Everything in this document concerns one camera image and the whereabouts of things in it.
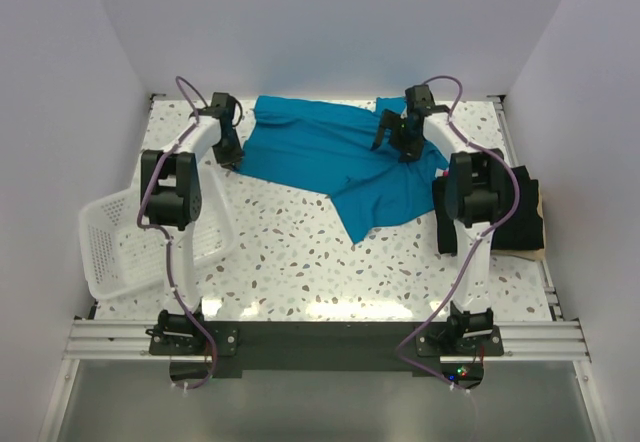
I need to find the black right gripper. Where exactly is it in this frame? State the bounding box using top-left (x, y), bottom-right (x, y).
top-left (372, 109), bottom-right (424, 163)

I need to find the blue t shirt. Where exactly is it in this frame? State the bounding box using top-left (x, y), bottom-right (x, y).
top-left (239, 95), bottom-right (448, 243)

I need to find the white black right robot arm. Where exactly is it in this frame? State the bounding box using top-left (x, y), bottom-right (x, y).
top-left (372, 83), bottom-right (520, 356)

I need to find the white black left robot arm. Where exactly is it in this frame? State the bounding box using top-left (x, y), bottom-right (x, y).
top-left (137, 92), bottom-right (244, 360)

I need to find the white plastic basket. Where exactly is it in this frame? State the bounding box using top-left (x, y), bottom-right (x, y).
top-left (79, 164), bottom-right (238, 300)

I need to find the black folded t shirt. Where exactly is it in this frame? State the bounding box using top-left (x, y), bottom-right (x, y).
top-left (432, 165), bottom-right (533, 255)

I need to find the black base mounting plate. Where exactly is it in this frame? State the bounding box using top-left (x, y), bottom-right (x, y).
top-left (146, 314), bottom-right (505, 382)

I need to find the aluminium extrusion rail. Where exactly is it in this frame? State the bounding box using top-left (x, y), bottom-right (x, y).
top-left (63, 320), bottom-right (154, 361)

